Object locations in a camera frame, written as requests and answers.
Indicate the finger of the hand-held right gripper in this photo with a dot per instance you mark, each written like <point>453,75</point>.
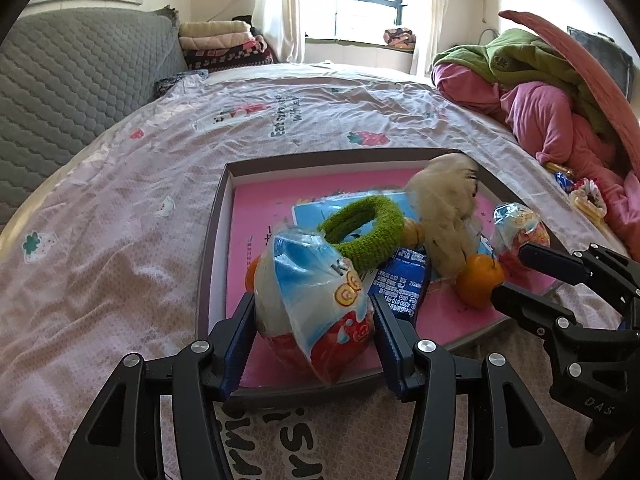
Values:
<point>555,262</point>
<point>530,310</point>

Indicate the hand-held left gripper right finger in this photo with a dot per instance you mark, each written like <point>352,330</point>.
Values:
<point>390,345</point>

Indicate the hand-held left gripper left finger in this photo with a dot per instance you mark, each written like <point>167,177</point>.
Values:
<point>240,340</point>

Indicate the plastic toy egg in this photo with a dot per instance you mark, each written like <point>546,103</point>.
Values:
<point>310,310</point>
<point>522,232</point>

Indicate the orange with stem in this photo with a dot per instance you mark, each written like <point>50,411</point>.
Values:
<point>477,282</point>

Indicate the blue snack packet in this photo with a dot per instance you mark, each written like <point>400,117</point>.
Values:
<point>400,280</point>

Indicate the small orange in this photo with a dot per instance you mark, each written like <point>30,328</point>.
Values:
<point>252,272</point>

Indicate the grey shallow cardboard box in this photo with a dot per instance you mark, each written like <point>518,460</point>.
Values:
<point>210,270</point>

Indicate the walnut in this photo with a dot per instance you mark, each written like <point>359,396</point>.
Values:
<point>414,233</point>

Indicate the yellow snack wrappers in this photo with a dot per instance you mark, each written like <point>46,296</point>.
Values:
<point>590,197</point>

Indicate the small blue packet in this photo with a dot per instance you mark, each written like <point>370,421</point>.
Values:
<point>564,181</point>

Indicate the yellow snack bar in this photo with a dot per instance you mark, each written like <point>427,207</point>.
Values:
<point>556,166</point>

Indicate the long pink cushion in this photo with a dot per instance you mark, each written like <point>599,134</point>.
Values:
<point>590,70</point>

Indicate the green blanket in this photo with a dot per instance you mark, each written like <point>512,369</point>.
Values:
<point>520,60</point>

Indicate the dark floral cloth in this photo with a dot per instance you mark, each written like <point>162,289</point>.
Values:
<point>180,82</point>

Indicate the white curtain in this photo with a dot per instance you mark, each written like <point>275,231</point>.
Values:
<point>280,10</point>
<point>432,10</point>

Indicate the dark checkered folded blanket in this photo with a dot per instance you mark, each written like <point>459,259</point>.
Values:
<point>225,57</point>

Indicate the pink folded blanket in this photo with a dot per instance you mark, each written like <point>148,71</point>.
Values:
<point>217,41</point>

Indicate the grey quilted headboard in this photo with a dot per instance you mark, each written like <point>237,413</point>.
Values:
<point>60,85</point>

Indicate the cream folded blanket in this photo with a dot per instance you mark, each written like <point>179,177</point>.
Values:
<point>215,28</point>

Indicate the window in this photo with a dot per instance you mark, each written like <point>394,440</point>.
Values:
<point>360,10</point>

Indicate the wall television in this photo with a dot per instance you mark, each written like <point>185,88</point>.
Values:
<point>605,55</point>

